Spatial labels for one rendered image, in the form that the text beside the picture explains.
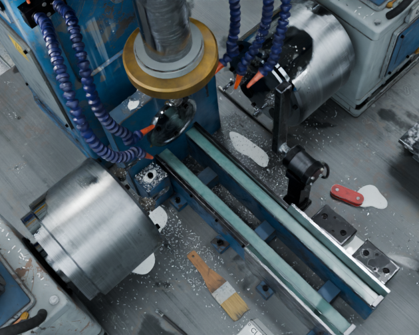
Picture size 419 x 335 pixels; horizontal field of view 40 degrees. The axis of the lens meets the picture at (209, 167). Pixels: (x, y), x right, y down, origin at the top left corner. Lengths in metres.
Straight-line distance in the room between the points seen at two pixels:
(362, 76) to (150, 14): 0.70
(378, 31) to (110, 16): 0.59
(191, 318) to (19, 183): 0.60
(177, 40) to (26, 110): 0.85
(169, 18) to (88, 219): 0.43
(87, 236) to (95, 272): 0.08
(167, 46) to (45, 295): 0.51
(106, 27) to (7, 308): 0.59
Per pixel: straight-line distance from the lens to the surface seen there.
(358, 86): 1.55
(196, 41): 1.09
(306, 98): 1.34
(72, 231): 1.16
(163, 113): 1.34
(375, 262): 1.44
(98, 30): 1.26
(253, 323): 1.15
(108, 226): 1.17
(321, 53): 1.35
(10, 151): 1.73
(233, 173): 1.43
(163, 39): 1.02
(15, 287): 1.15
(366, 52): 1.45
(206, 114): 1.52
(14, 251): 1.19
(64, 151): 1.68
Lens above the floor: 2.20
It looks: 63 degrees down
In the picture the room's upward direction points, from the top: 9 degrees counter-clockwise
